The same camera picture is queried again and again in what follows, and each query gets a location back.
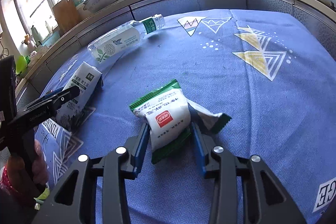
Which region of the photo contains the small white milk carton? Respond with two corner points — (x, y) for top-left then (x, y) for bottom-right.
(56, 61), (104, 133)

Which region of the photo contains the clear plastic bottle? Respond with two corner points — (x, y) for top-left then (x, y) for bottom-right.
(87, 14), (167, 64)

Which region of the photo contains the blue printed tablecloth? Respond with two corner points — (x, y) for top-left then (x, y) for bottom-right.
(34, 9), (336, 224)

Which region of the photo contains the green white snack packet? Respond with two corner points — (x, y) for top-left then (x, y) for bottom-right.
(129, 79), (232, 165)

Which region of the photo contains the wooden cutting board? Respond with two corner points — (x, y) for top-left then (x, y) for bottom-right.
(52, 0), (82, 36)

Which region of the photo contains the person's left hand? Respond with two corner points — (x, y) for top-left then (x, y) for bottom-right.
(6, 140), (49, 205)

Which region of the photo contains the white thermos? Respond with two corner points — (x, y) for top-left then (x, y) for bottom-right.
(30, 25), (43, 46)

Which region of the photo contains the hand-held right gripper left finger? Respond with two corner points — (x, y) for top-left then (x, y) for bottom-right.
(31, 122), (151, 224)

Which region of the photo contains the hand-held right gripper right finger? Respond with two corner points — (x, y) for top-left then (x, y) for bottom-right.
(191, 121), (307, 224)

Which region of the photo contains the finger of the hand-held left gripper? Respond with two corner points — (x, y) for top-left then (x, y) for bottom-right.
(24, 88), (81, 111)

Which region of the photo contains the green plastic container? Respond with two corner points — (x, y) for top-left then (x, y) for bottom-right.
(15, 55), (30, 75)

